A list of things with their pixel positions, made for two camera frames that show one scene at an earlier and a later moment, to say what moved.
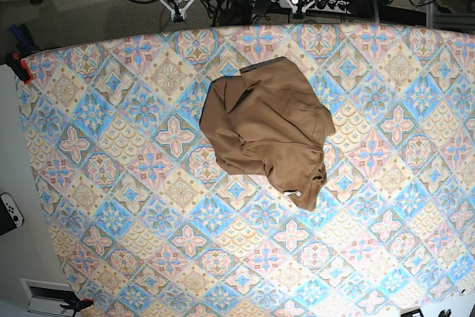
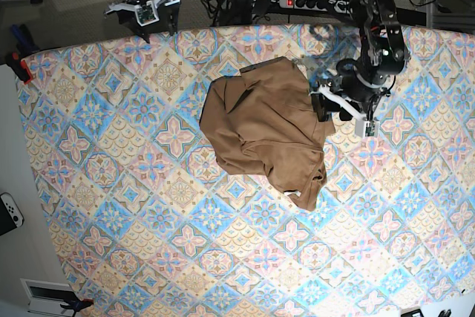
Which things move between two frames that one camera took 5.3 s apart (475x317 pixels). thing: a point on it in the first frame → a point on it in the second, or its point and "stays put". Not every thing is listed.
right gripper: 297,4 → 356,91
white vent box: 46,297 stays put
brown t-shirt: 267,120 stays put
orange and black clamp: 78,306 stays put
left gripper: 178,1 → 146,12
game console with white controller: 10,215 stays put
